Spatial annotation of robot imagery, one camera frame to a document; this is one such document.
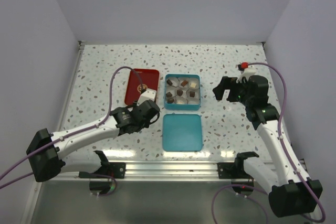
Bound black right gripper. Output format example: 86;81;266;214
213;76;253;107

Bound milk chocolate rectangular piece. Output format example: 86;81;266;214
180;80;188;87

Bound teal tin box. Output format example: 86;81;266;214
164;74;201;111

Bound dark square ridged chocolate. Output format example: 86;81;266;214
176;90;183;96

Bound teal tin lid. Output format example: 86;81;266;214
162;114;203;152

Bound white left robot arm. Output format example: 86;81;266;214
26;100;160;182

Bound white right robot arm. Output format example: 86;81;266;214
213;76;323;217

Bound red lacquer tray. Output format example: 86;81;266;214
124;68;160;105

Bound white paper cup liners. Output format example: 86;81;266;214
165;75;201;105

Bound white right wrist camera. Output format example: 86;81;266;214
236;62;256;83

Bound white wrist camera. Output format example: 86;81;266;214
236;62;256;83
138;89;156;104

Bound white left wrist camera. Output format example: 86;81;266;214
138;89;156;104

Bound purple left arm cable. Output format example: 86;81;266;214
0;66;145;189

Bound front aluminium mounting rail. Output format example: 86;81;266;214
35;161;252;182

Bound aluminium table frame rail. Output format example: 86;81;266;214
56;41;86;130

